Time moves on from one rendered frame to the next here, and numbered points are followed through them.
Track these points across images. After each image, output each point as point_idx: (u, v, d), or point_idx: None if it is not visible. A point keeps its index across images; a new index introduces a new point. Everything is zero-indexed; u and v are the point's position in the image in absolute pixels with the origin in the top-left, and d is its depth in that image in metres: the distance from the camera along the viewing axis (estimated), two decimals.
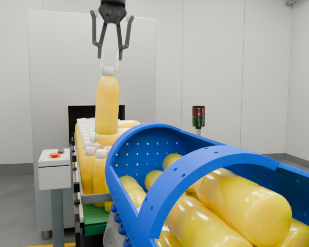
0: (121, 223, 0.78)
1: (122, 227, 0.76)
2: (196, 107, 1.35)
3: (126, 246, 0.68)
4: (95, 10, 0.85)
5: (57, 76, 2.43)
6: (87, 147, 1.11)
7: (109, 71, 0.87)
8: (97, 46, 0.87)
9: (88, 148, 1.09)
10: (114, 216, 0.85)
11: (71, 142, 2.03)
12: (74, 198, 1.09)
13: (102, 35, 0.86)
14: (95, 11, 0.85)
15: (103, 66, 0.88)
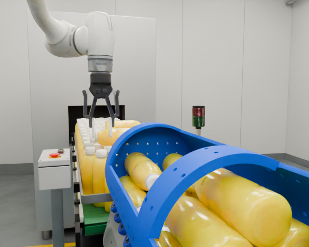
0: (121, 223, 0.78)
1: (122, 227, 0.76)
2: (196, 107, 1.35)
3: (126, 246, 0.68)
4: (87, 89, 1.02)
5: (57, 76, 2.43)
6: (87, 147, 1.11)
7: None
8: (88, 118, 1.04)
9: (88, 148, 1.09)
10: (114, 216, 0.85)
11: (71, 142, 2.03)
12: (74, 198, 1.09)
13: (92, 109, 1.03)
14: (86, 90, 1.02)
15: (148, 184, 0.64)
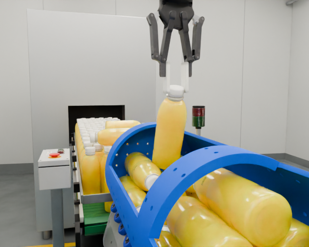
0: (121, 223, 0.78)
1: (122, 227, 0.76)
2: (196, 107, 1.35)
3: (126, 246, 0.68)
4: (155, 12, 0.63)
5: (57, 76, 2.43)
6: (87, 147, 1.11)
7: None
8: (159, 61, 0.64)
9: (88, 148, 1.09)
10: (114, 216, 0.85)
11: (71, 142, 2.03)
12: (74, 198, 1.09)
13: (166, 46, 0.63)
14: (154, 14, 0.63)
15: (147, 185, 0.64)
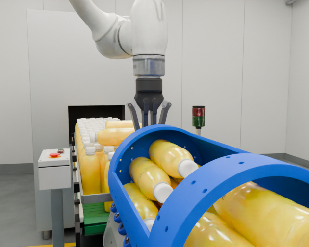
0: None
1: None
2: (196, 107, 1.35)
3: None
4: (164, 101, 0.82)
5: (57, 76, 2.43)
6: (87, 147, 1.11)
7: (163, 201, 0.60)
8: None
9: (88, 148, 1.09)
10: (115, 213, 0.85)
11: (71, 142, 2.03)
12: (74, 198, 1.09)
13: None
14: (165, 102, 0.82)
15: (156, 194, 0.58)
